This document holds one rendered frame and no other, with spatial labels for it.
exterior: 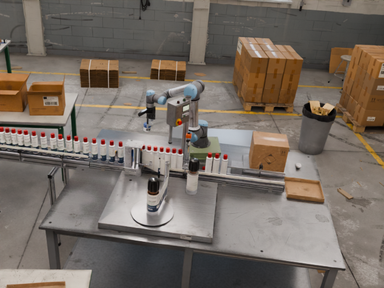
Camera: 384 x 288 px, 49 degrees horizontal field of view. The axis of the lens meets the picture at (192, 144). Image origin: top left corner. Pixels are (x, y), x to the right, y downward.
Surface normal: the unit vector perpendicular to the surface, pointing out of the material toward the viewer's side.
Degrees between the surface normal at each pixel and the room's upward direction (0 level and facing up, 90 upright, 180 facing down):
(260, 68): 90
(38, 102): 91
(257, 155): 90
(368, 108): 92
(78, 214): 0
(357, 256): 0
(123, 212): 0
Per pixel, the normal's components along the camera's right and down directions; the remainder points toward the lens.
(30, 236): 0.07, -0.87
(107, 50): 0.07, 0.50
